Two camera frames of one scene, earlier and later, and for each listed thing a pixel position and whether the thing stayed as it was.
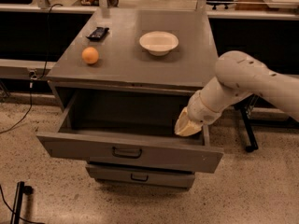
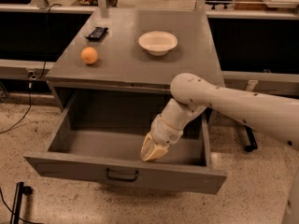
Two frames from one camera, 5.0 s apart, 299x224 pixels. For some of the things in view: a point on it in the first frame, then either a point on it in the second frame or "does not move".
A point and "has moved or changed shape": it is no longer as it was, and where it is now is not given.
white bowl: (158, 43) does not move
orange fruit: (90, 55) does not move
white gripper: (202, 111) -> (165, 131)
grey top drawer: (134, 127) has moved or changed shape
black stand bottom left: (21, 189) does not move
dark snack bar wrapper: (97, 34) does not move
